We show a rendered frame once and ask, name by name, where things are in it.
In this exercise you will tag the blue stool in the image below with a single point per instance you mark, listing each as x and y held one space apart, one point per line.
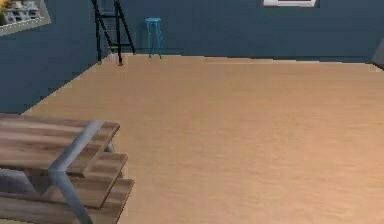
153 22

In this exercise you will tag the black ladder shelf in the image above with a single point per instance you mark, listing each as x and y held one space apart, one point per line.
119 30

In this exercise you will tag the grey furniture corner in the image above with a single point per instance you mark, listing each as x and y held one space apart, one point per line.
379 55

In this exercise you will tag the grey framed picture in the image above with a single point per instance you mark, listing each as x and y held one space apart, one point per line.
20 15

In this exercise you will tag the wooden shelf with grey frame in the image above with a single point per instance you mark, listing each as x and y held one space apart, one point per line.
40 146

